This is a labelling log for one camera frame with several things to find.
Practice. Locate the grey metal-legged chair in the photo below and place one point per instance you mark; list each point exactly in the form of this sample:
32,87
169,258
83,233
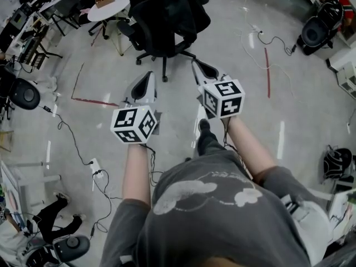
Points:
65,8

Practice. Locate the black backpack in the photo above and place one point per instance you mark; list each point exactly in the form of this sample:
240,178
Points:
338,163

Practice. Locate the wooden frame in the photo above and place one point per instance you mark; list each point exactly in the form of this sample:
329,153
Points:
5,140

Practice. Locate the person's dark trouser leg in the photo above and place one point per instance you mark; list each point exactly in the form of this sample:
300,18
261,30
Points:
208,143

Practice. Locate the white workbench with equipment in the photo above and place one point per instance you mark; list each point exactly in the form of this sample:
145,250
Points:
19,24

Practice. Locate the white desk frame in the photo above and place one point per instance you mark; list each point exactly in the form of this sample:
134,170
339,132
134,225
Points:
33,178

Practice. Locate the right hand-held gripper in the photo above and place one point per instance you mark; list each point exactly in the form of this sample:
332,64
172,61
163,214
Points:
222,99

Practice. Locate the white shelf unit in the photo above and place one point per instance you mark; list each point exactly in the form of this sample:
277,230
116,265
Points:
347,79

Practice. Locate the person's black shoe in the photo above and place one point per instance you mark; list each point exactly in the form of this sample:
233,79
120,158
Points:
204,124

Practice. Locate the person's left forearm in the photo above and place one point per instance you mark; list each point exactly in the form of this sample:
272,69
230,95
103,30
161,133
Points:
137,174

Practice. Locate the small white power strip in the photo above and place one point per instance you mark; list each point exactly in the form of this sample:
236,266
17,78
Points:
257,30

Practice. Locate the person's grey printed t-shirt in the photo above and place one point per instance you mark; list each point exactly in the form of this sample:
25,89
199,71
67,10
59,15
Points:
214,221

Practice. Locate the red floor tape strip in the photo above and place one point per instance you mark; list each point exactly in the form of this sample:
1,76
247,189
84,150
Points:
267,74

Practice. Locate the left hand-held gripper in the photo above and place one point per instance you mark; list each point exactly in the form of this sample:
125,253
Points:
133,124

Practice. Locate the angled red floor tape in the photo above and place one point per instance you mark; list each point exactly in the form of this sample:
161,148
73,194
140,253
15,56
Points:
94,101

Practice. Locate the person's right forearm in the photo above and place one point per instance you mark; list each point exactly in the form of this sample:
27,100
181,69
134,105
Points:
250,146

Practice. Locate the black oval stool seat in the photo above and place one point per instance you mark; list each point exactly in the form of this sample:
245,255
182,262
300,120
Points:
314,33
25,94
71,246

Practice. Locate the round white table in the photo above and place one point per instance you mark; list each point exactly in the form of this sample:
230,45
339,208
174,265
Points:
111,11

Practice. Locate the black jacket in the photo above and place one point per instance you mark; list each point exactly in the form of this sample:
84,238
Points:
175,7

